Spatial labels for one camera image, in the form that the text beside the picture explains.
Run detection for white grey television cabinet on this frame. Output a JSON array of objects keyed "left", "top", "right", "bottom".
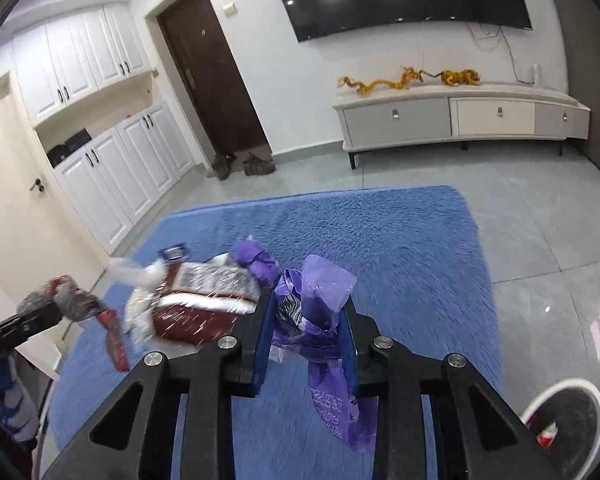
[{"left": 331, "top": 82, "right": 592, "bottom": 170}]

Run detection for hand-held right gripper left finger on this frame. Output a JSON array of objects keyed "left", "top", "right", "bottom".
[{"left": 40, "top": 280, "right": 281, "bottom": 480}]

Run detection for white upper wall cabinets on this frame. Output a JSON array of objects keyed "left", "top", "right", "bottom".
[{"left": 12, "top": 4, "right": 151, "bottom": 128}]

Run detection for purple wrapper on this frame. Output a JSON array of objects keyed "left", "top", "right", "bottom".
[{"left": 235, "top": 240, "right": 281, "bottom": 288}]

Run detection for blue shaggy rug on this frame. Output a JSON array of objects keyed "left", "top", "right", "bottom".
[{"left": 42, "top": 185, "right": 503, "bottom": 480}]

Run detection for white lower cabinets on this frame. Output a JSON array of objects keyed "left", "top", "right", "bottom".
[{"left": 52, "top": 102, "right": 198, "bottom": 256}]

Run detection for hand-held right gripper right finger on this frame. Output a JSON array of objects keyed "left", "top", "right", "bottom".
[{"left": 342, "top": 302, "right": 563, "bottom": 480}]

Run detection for long golden dragon ornament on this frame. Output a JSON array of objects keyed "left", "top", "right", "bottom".
[{"left": 337, "top": 62, "right": 433, "bottom": 97}]

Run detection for black items in cabinet niche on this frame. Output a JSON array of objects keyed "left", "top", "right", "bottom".
[{"left": 46, "top": 129, "right": 92, "bottom": 168}]

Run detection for clear white plastic wrapper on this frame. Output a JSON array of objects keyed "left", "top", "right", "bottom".
[{"left": 109, "top": 257, "right": 168, "bottom": 293}]

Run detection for purple printed plastic bag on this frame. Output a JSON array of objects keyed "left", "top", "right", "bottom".
[{"left": 270, "top": 255, "right": 381, "bottom": 453}]

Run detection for large red white snack bag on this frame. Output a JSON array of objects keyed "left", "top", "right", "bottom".
[{"left": 150, "top": 255, "right": 263, "bottom": 346}]

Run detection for white-rimmed trash bin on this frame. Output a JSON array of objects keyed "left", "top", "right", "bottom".
[{"left": 520, "top": 379, "right": 600, "bottom": 480}]

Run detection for short golden dragon ornament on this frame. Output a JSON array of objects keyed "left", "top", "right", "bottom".
[{"left": 440, "top": 69, "right": 482, "bottom": 88}]

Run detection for beige room door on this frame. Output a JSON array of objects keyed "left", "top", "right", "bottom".
[{"left": 0, "top": 72, "right": 111, "bottom": 376}]

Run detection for grey refrigerator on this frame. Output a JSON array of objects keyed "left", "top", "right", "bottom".
[{"left": 555, "top": 0, "right": 600, "bottom": 181}]

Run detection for red silver snack wrapper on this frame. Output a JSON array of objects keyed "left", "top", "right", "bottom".
[{"left": 17, "top": 275, "right": 131, "bottom": 373}]

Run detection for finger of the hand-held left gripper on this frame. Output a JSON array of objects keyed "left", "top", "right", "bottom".
[{"left": 0, "top": 306, "right": 63, "bottom": 358}]

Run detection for dark brown entrance door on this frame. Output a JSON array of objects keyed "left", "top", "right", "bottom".
[{"left": 157, "top": 0, "right": 273, "bottom": 161}]

